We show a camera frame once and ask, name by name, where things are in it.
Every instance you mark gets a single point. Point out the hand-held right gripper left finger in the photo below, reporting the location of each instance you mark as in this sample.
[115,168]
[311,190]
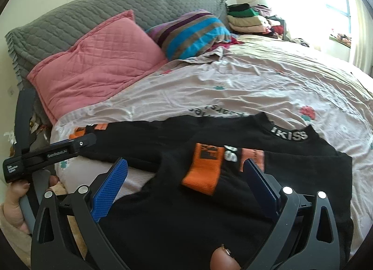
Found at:
[112,188]

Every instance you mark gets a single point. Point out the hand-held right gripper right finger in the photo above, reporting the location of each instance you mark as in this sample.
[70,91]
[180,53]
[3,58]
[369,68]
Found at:
[260,191]

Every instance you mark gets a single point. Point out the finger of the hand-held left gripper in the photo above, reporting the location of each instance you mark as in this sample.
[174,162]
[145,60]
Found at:
[83,142]

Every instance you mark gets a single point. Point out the black sweater with orange patches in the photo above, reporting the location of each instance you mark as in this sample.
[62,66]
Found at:
[174,214]

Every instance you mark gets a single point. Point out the pile of loose clothes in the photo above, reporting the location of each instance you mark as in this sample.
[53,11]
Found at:
[276,26]

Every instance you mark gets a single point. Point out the stack of folded clothes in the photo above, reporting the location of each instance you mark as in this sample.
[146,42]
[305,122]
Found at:
[247,19]

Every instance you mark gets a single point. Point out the person's left hand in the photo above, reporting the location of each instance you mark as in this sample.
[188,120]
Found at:
[11,211]

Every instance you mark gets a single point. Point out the person's right hand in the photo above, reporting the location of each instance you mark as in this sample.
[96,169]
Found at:
[224,259]

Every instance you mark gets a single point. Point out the pink quilted pillow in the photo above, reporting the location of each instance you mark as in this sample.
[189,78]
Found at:
[93,69]

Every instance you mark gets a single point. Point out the floral bed sheet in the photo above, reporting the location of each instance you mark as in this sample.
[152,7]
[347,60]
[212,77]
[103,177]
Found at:
[233,83]

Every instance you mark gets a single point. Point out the grey quilted headboard cover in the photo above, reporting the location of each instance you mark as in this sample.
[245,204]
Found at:
[87,8]

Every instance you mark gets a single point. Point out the striped pillow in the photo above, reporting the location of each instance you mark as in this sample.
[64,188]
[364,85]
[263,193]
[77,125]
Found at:
[189,37]

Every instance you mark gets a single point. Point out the red cloth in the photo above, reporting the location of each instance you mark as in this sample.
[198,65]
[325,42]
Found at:
[236,40]

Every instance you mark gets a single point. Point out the dark small garment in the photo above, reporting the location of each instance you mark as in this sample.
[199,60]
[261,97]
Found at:
[300,42]

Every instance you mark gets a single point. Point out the windowsill clutter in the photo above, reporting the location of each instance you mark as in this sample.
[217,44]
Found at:
[341,39]

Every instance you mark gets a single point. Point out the cream curtain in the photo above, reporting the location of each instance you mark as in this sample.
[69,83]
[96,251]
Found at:
[361,25]

